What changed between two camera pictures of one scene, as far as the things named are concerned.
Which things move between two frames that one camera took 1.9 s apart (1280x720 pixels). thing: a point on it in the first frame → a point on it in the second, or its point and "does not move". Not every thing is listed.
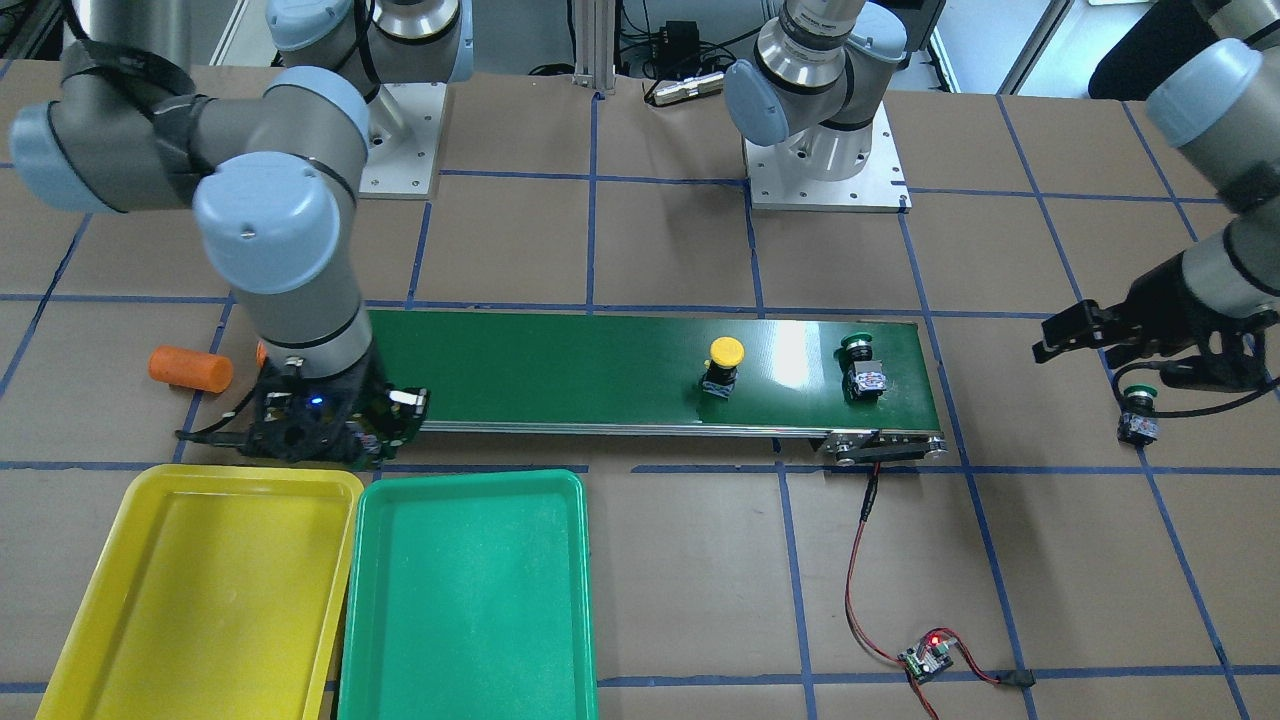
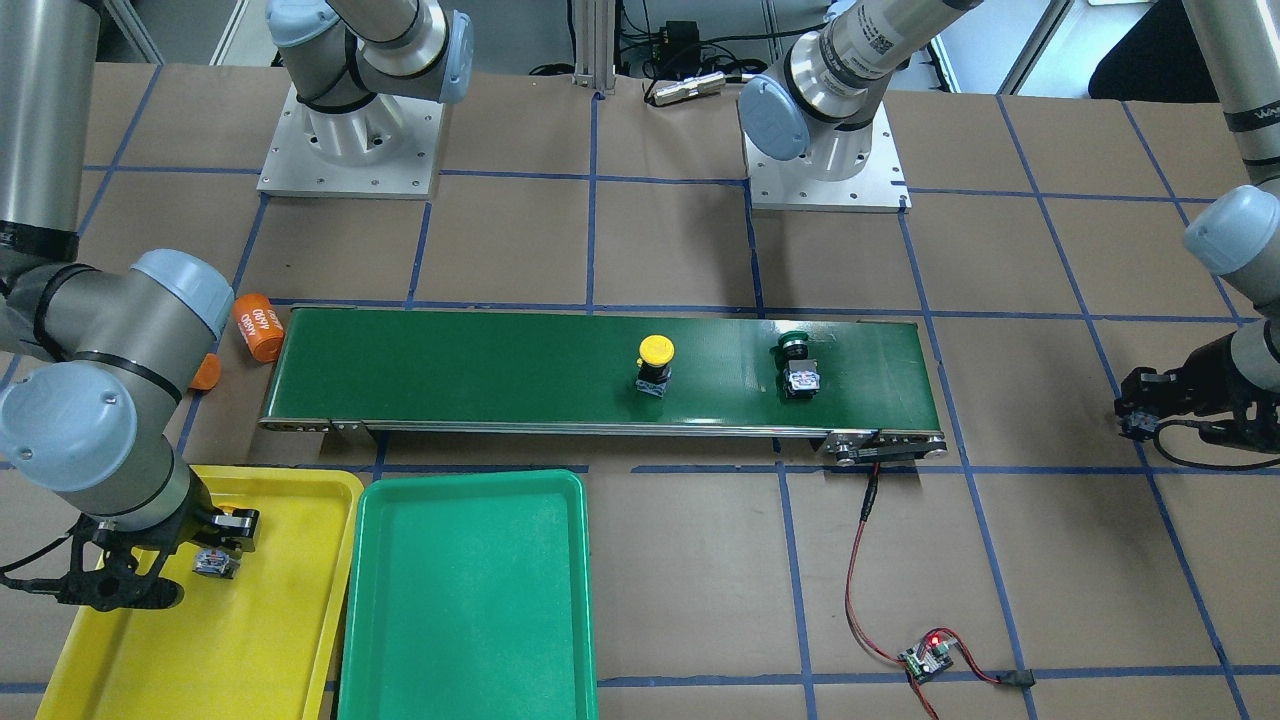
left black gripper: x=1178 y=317 → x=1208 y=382
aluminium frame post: x=594 y=45 does not move
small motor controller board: x=926 y=659 does not move
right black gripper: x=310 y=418 → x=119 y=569
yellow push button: x=726 y=353 → x=656 y=352
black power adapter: x=677 y=51 does not move
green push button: x=1138 y=423 does not move
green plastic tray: x=468 y=597 does not move
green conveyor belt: x=857 y=387 does not move
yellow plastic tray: x=223 y=598 does not move
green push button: x=863 y=378 → x=801 y=376
